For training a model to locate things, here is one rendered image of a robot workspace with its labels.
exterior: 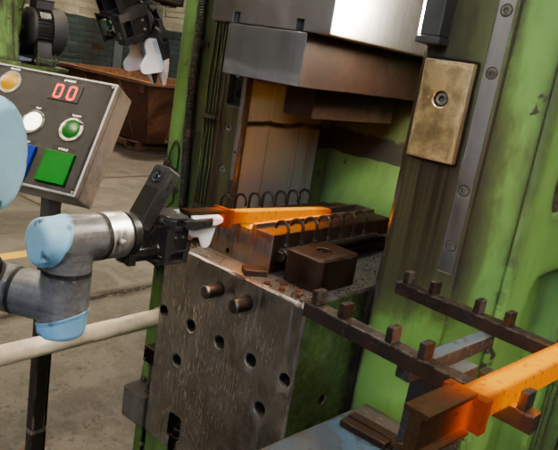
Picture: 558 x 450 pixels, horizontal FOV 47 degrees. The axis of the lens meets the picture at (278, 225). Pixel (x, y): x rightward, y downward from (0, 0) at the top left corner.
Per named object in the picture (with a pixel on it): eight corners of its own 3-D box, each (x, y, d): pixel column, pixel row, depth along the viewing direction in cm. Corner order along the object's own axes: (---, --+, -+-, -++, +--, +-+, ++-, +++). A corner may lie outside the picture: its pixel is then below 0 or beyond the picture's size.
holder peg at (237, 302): (236, 316, 115) (238, 303, 115) (226, 311, 117) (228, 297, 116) (252, 312, 118) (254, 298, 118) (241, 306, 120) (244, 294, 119)
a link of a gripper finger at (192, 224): (200, 222, 116) (161, 225, 110) (202, 213, 116) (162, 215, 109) (217, 229, 113) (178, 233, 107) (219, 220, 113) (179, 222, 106)
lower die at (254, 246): (268, 273, 123) (275, 231, 121) (199, 242, 135) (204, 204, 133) (384, 248, 154) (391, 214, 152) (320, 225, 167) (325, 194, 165)
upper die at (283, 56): (298, 87, 114) (307, 32, 112) (221, 71, 126) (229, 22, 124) (415, 101, 146) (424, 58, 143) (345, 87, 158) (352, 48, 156)
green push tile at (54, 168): (62, 185, 138) (74, 154, 140) (33, 178, 140) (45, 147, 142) (66, 188, 140) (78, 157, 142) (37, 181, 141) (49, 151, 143)
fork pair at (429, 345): (423, 361, 72) (427, 345, 71) (383, 341, 76) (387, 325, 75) (514, 325, 88) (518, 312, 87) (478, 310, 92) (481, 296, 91)
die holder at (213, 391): (266, 525, 121) (306, 306, 110) (144, 429, 144) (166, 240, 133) (413, 429, 163) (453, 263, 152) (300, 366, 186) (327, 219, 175)
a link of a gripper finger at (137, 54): (125, 89, 119) (112, 41, 113) (149, 77, 122) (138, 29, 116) (136, 93, 117) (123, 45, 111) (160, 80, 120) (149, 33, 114)
